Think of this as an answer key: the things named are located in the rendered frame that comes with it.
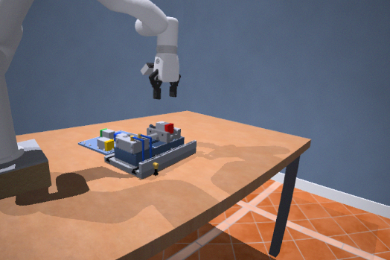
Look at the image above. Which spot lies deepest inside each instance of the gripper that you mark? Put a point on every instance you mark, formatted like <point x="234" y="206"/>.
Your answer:
<point x="166" y="68"/>

